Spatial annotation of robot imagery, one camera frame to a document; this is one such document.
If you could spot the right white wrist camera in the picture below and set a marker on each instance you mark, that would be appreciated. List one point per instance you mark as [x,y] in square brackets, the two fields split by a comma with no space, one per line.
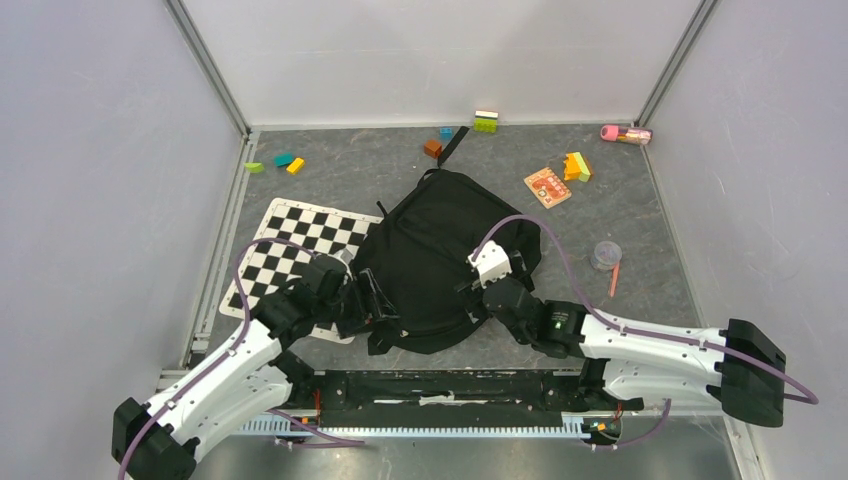
[491,263]

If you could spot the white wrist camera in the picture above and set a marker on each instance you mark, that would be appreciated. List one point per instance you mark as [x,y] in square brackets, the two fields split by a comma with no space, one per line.
[345,256]
[491,263]

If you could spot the black student backpack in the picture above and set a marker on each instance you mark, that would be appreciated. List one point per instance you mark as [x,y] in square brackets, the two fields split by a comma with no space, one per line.
[418,254]

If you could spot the small orange spiral notebook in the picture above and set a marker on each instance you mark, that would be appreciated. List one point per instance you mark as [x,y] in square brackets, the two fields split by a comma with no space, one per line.
[547,187]

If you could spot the orange green block stack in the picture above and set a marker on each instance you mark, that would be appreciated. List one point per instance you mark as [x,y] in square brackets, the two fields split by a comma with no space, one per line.
[577,167]

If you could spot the green white block stack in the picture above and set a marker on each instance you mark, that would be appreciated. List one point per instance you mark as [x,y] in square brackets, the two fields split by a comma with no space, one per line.
[485,121]

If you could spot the pink capped marker tube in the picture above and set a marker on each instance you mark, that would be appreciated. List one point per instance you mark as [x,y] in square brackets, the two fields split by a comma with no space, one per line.
[625,134]

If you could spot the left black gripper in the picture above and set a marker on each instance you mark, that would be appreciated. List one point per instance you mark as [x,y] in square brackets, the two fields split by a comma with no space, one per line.
[374,300]

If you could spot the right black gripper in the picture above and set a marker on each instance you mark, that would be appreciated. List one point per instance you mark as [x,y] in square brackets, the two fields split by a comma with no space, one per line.
[471,295]

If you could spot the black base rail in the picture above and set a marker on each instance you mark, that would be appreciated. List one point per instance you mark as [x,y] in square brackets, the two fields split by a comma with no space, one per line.
[450,399]

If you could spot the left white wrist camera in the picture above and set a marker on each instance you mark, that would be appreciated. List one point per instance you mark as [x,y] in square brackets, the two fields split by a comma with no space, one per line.
[345,256]

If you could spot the black white chessboard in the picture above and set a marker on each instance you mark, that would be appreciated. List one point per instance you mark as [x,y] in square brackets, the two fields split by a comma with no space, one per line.
[290,231]

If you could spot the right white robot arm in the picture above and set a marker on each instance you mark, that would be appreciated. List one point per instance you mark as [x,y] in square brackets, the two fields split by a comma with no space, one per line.
[737,367]

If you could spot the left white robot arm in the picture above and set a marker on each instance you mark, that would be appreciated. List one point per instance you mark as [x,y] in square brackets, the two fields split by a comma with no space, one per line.
[255,372]

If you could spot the clear round glitter jar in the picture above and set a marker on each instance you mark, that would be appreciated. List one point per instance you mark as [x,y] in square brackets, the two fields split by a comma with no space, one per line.
[606,256]

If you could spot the green half round block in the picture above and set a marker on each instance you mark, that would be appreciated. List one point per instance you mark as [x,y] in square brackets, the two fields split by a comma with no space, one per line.
[254,167]

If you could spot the yellow orange block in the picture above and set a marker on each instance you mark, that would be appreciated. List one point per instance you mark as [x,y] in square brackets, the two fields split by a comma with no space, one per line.
[295,166]

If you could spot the teal block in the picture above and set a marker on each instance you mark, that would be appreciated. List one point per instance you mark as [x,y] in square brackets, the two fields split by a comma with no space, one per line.
[284,160]

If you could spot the brown orange cube block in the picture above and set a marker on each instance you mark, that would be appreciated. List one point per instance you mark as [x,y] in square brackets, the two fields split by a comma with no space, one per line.
[433,148]

